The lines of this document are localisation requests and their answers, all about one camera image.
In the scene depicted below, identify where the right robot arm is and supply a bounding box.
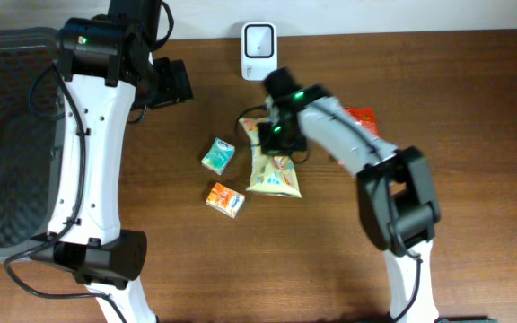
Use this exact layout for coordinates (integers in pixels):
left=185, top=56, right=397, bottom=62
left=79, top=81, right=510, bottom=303
left=258, top=68, right=441, bottom=322

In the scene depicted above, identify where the teal tissue pack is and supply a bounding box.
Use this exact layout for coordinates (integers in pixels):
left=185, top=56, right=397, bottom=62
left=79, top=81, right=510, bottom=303
left=201, top=137, right=235, bottom=175

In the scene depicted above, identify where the grey plastic mesh basket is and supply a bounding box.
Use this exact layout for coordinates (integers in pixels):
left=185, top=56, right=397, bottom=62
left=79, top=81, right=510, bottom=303
left=0, top=28, right=64, bottom=263

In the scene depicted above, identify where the red snack packet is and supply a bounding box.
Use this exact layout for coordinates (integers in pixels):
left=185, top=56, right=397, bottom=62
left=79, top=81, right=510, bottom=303
left=342, top=106, right=379, bottom=136

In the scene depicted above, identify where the orange tissue pack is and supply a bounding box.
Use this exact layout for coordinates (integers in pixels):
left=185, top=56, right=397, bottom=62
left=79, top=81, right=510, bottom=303
left=206, top=182, right=245, bottom=218

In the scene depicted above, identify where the beige snack bag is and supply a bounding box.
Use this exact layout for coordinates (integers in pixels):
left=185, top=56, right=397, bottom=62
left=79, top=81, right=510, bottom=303
left=239, top=118, right=302, bottom=198

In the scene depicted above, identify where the white barcode scanner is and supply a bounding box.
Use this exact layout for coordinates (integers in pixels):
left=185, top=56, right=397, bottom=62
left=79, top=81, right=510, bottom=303
left=241, top=22, right=278, bottom=82

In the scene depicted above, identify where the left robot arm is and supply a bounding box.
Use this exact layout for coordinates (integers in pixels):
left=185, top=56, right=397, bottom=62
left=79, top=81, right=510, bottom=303
left=26, top=0, right=193, bottom=322

